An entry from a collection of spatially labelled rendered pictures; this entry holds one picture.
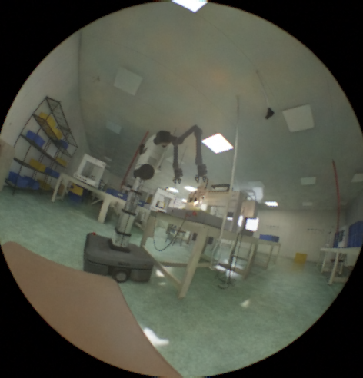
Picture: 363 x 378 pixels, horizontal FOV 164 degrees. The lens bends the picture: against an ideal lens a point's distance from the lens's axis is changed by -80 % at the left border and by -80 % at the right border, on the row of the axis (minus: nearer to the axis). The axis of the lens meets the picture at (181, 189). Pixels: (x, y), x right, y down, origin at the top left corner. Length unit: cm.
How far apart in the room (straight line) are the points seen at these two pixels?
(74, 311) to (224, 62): 237
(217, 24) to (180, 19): 47
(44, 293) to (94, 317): 11
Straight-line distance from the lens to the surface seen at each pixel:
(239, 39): 209
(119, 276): 120
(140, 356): 28
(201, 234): 106
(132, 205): 123
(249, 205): 174
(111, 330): 29
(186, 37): 217
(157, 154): 128
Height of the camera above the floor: 72
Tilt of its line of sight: 14 degrees up
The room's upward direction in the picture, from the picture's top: 18 degrees clockwise
